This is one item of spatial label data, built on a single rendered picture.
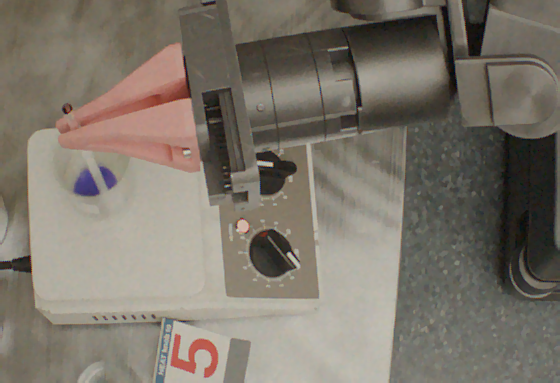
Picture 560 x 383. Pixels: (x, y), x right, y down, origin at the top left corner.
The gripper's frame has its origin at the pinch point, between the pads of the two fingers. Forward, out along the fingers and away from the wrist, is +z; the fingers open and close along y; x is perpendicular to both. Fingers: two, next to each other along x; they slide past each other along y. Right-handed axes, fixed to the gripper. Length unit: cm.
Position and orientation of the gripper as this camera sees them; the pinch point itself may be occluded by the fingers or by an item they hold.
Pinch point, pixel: (72, 132)
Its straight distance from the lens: 63.8
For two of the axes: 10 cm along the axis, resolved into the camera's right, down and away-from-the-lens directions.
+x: -0.2, 2.5, 9.7
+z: -9.8, 1.8, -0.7
